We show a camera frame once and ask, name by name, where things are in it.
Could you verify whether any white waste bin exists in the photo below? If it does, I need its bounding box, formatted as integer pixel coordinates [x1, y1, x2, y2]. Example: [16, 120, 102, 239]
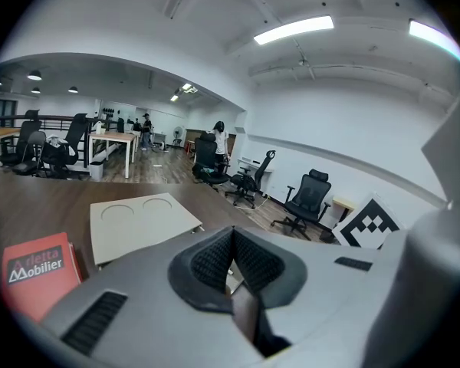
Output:
[88, 160, 105, 182]

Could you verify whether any beige tray with round recesses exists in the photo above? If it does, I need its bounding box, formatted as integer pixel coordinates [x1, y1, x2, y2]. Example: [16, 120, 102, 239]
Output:
[89, 192, 205, 271]

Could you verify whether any dark wooden desk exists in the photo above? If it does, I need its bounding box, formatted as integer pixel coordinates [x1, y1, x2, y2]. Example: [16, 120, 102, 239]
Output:
[0, 172, 264, 324]

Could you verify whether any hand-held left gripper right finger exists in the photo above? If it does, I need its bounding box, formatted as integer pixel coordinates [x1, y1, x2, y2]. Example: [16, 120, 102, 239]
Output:
[233, 226, 403, 366]

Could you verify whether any small yellow top table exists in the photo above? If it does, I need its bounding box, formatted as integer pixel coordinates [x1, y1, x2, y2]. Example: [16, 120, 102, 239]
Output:
[331, 195, 357, 222]

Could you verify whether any white table with wooden top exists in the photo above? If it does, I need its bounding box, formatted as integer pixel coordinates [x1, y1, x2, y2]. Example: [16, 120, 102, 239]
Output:
[87, 130, 140, 179]
[0, 127, 22, 182]

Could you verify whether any red book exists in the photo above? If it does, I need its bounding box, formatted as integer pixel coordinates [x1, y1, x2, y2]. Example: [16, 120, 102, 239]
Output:
[1, 232, 84, 324]

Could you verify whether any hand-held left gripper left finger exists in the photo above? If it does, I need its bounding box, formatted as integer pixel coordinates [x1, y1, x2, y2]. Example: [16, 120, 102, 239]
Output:
[41, 225, 268, 368]

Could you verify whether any black mesh office chair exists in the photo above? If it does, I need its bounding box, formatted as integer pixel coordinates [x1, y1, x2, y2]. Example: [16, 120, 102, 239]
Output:
[192, 131, 232, 192]
[270, 169, 333, 242]
[41, 113, 90, 180]
[0, 109, 43, 168]
[225, 149, 277, 210]

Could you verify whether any grey folding chair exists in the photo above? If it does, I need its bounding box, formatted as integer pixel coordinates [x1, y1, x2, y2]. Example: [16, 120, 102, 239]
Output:
[11, 130, 48, 177]

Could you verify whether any white wall desk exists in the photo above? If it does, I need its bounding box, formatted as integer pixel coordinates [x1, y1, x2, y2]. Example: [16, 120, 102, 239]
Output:
[237, 157, 274, 176]

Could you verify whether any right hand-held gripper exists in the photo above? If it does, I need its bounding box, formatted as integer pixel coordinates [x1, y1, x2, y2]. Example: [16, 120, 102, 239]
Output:
[331, 90, 460, 340]

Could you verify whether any black metal railing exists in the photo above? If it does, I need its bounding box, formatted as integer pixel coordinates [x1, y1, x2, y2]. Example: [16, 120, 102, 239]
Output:
[0, 114, 97, 169]

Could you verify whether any long ceiling light panel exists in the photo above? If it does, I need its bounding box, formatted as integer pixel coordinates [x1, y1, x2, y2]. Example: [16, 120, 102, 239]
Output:
[407, 18, 459, 55]
[252, 15, 335, 46]

